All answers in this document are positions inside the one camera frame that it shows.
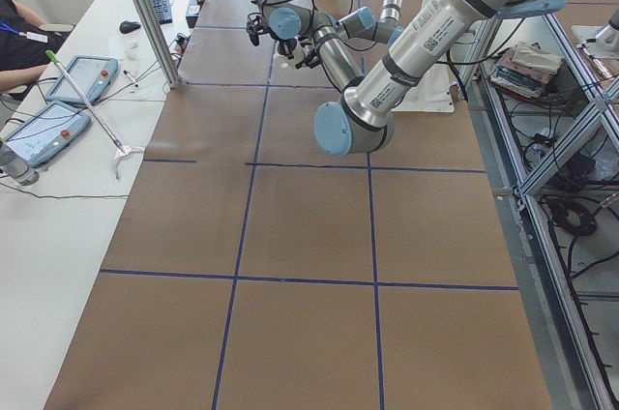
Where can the white mug with handle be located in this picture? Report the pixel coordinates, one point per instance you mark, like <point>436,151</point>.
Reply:
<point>282,62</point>

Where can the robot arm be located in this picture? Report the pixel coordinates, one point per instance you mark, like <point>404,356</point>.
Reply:
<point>307,37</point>
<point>362,121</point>

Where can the black computer mouse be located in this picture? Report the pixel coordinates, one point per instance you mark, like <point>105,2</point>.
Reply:
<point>126,27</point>

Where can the reacher grabber tool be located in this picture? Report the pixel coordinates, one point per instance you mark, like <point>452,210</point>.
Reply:
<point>123,150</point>

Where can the far blue teach pendant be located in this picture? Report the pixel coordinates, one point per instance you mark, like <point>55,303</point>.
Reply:
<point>91,74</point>

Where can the blue teach pendant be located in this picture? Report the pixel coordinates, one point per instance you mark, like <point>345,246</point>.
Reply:
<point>91,74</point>
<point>48,132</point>

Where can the stack of books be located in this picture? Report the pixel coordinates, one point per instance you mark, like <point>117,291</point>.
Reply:
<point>525,69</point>

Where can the near blue teach pendant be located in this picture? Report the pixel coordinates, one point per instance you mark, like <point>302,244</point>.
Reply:
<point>48,132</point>

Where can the seated man with glasses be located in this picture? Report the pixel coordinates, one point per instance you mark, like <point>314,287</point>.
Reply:
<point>23,45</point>

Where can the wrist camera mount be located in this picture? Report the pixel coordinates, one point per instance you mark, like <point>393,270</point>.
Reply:
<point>255,28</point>

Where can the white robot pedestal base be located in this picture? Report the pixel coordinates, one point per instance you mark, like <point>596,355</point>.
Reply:
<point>432,95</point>

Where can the aluminium frame post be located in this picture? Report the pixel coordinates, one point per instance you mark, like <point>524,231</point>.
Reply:
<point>159,45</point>

